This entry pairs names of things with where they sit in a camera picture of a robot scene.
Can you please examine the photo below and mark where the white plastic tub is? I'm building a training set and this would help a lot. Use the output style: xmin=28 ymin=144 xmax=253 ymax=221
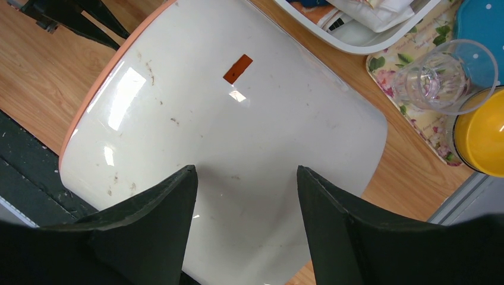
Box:
xmin=275 ymin=0 xmax=440 ymax=55

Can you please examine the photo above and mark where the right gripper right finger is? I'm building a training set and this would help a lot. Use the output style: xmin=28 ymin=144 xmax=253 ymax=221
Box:
xmin=297 ymin=166 xmax=503 ymax=284

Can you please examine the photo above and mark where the clear drinking glass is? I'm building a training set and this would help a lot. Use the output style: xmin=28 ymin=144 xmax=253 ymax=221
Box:
xmin=390 ymin=39 xmax=498 ymax=115

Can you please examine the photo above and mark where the floral placemat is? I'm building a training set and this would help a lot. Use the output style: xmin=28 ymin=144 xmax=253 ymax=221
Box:
xmin=366 ymin=0 xmax=475 ymax=167

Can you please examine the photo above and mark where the cream cylindrical container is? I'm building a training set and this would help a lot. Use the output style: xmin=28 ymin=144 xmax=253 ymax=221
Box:
xmin=59 ymin=1 xmax=388 ymax=284

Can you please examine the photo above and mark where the black white striped shirt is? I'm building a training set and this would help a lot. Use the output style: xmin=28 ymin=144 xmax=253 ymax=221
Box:
xmin=321 ymin=13 xmax=354 ymax=33

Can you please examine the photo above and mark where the white garment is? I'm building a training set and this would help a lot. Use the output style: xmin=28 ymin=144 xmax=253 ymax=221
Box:
xmin=327 ymin=0 xmax=415 ymax=33

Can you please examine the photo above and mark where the yellow bowl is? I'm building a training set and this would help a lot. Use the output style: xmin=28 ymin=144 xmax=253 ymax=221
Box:
xmin=452 ymin=86 xmax=503 ymax=178

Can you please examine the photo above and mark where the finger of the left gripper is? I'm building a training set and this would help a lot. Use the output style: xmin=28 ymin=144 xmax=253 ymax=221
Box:
xmin=20 ymin=1 xmax=130 ymax=50

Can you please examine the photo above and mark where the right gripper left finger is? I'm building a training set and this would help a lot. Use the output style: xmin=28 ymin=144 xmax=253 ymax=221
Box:
xmin=1 ymin=165 xmax=198 ymax=284

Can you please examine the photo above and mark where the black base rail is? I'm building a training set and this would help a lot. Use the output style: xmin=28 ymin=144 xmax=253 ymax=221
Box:
xmin=1 ymin=112 xmax=97 ymax=226

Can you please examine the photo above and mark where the blue dotted plate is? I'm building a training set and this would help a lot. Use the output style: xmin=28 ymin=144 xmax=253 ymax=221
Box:
xmin=453 ymin=0 xmax=503 ymax=86

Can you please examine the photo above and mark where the orange bunny print cloth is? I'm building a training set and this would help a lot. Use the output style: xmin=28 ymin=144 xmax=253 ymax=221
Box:
xmin=289 ymin=1 xmax=338 ymax=27

